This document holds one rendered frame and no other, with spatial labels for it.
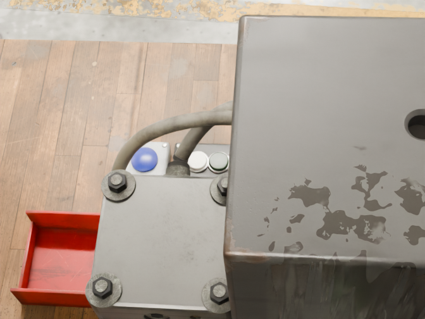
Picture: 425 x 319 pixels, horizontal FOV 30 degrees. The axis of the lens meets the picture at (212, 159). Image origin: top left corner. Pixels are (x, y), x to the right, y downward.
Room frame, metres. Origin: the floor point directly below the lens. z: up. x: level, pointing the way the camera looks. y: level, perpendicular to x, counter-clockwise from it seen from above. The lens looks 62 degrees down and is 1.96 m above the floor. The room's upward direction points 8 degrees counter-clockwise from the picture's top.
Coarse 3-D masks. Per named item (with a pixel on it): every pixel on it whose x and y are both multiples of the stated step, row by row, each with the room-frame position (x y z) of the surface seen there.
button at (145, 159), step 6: (138, 150) 0.59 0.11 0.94; (144, 150) 0.59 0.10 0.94; (150, 150) 0.58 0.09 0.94; (138, 156) 0.58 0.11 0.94; (144, 156) 0.57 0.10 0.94; (150, 156) 0.57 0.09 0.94; (156, 156) 0.57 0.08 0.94; (132, 162) 0.57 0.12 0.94; (138, 162) 0.57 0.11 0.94; (144, 162) 0.57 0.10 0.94; (150, 162) 0.56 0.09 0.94; (156, 162) 0.56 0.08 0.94; (138, 168) 0.56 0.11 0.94; (144, 168) 0.56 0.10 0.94; (150, 168) 0.55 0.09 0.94
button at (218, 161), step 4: (212, 156) 0.56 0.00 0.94; (216, 156) 0.56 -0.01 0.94; (220, 156) 0.56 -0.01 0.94; (224, 156) 0.56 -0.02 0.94; (212, 160) 0.55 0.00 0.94; (216, 160) 0.55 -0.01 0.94; (220, 160) 0.55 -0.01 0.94; (224, 160) 0.55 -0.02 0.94; (228, 160) 0.55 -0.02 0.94; (212, 164) 0.55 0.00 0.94; (216, 164) 0.55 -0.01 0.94; (220, 164) 0.55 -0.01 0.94; (224, 164) 0.54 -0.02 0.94; (228, 164) 0.55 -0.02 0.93; (212, 168) 0.54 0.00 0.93; (216, 168) 0.54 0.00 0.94; (220, 168) 0.54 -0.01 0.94; (224, 168) 0.54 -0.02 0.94
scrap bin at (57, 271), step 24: (48, 216) 0.49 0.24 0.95; (72, 216) 0.49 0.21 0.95; (96, 216) 0.48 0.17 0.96; (48, 240) 0.48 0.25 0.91; (72, 240) 0.47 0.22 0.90; (24, 264) 0.43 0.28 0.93; (48, 264) 0.44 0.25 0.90; (72, 264) 0.43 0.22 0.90; (24, 288) 0.40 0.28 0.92; (48, 288) 0.40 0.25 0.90; (72, 288) 0.40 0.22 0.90
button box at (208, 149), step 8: (176, 144) 0.59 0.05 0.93; (200, 144) 0.59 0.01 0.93; (208, 144) 0.59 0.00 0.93; (216, 144) 0.58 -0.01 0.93; (224, 144) 0.58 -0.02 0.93; (192, 152) 0.57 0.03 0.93; (208, 152) 0.57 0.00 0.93; (216, 152) 0.57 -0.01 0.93; (224, 152) 0.57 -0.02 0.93; (208, 160) 0.56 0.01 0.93; (208, 168) 0.55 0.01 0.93; (192, 176) 0.54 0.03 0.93; (200, 176) 0.53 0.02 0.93; (208, 176) 0.53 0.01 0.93; (216, 176) 0.53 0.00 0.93
